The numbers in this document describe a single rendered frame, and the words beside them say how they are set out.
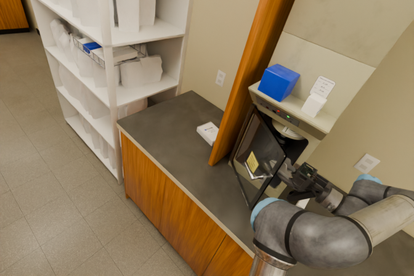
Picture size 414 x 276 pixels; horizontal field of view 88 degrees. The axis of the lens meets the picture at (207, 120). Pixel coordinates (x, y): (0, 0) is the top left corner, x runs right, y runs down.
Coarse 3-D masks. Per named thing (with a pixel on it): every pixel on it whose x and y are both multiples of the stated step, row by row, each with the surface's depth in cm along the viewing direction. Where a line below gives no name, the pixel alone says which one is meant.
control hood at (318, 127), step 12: (252, 96) 89; (264, 96) 79; (288, 96) 83; (288, 108) 75; (300, 108) 77; (300, 120) 75; (312, 120) 73; (324, 120) 74; (312, 132) 79; (324, 132) 70
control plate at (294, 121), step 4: (256, 96) 84; (260, 100) 86; (260, 104) 91; (264, 104) 87; (268, 104) 83; (272, 108) 85; (276, 108) 81; (276, 112) 86; (280, 112) 82; (284, 112) 79; (280, 116) 87; (284, 116) 84; (288, 120) 84; (292, 120) 81; (296, 120) 78; (296, 124) 82
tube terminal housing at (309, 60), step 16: (288, 48) 78; (304, 48) 75; (320, 48) 72; (272, 64) 85; (288, 64) 81; (304, 64) 77; (320, 64) 74; (336, 64) 70; (352, 64) 68; (304, 80) 79; (336, 80) 72; (352, 80) 69; (304, 96) 81; (336, 96) 74; (352, 96) 71; (272, 112) 93; (336, 112) 76; (304, 160) 92; (272, 192) 111
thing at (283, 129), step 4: (272, 120) 101; (276, 120) 99; (276, 124) 98; (280, 124) 96; (276, 128) 97; (280, 128) 96; (284, 128) 95; (288, 128) 94; (280, 132) 96; (284, 132) 95; (288, 132) 94; (292, 132) 94; (288, 136) 94; (292, 136) 94; (296, 136) 94; (300, 136) 94
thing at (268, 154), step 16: (256, 112) 93; (256, 128) 93; (240, 144) 108; (256, 144) 93; (272, 144) 82; (240, 160) 108; (256, 160) 93; (272, 160) 82; (240, 176) 108; (272, 176) 82; (256, 192) 93
